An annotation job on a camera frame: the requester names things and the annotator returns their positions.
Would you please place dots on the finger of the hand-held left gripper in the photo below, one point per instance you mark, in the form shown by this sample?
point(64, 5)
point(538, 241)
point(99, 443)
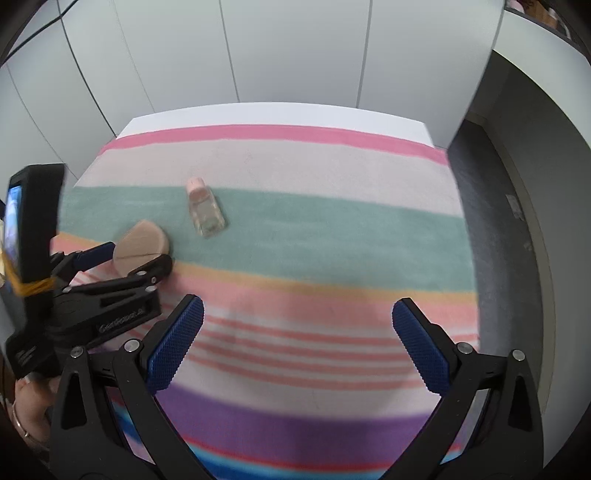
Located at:
point(154, 267)
point(94, 256)

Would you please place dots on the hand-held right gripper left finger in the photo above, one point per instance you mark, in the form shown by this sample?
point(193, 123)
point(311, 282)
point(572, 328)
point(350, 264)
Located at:
point(175, 344)

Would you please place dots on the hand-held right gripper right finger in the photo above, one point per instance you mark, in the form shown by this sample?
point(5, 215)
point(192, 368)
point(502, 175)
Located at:
point(422, 346)

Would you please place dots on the small pink cap bottle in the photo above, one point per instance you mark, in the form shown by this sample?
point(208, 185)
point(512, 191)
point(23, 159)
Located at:
point(205, 212)

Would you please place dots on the person's left forearm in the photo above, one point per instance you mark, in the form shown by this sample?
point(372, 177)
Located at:
point(32, 410)

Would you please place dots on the striped colourful towel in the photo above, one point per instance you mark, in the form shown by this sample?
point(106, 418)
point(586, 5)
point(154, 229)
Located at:
point(300, 323)

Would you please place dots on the white low table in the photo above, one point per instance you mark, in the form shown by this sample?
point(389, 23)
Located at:
point(277, 114)

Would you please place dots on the wall outlet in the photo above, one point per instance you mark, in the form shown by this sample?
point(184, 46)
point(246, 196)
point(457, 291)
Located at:
point(515, 207)

